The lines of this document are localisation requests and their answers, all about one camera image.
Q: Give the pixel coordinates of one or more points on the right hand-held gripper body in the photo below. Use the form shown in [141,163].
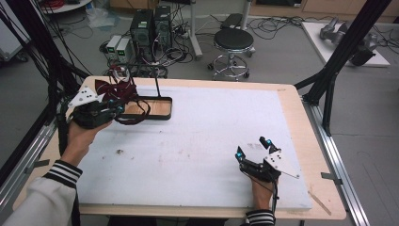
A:
[276,164]

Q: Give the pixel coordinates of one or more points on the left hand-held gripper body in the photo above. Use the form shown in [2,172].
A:
[91,114]

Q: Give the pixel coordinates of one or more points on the red striped bow tie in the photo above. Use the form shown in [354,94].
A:
[119,91]

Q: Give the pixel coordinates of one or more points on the black tray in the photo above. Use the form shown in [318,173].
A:
[163,117]

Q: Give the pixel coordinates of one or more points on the person's left hand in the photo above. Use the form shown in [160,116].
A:
[80,141]

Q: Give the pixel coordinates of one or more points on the person's right hand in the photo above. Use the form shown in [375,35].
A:
[263,194]

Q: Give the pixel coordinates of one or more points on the white foam mat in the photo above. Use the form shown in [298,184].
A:
[204,141]

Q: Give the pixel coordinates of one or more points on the thin black rod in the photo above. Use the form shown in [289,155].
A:
[157,88]

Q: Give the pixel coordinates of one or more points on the white power supply unit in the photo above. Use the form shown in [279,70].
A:
[124,50]
[113,45]

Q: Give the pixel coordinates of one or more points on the thin wooden stick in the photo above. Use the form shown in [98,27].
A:
[320,203]

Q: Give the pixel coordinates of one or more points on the black computer tower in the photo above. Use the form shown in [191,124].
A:
[162,25]
[141,31]

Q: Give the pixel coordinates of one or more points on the clear plastic bag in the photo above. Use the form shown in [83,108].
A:
[100,19]

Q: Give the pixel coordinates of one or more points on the white round table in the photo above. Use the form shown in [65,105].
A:
[72,6]

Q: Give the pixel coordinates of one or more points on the black round stool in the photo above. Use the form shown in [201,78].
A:
[233,39]

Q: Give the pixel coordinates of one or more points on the white floor board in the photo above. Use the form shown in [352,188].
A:
[316,40]

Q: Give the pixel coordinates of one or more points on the black flat box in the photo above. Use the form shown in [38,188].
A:
[232,20]

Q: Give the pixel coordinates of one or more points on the grey robot part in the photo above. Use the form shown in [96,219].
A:
[332,31]

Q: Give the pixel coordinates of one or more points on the metal bracket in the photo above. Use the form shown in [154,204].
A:
[37,165]
[331,177]

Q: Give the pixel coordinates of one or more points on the aluminium rail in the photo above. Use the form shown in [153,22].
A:
[342,163]
[22,169]

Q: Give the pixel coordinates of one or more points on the black metal frame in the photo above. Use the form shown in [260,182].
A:
[348,47]
[31,37]

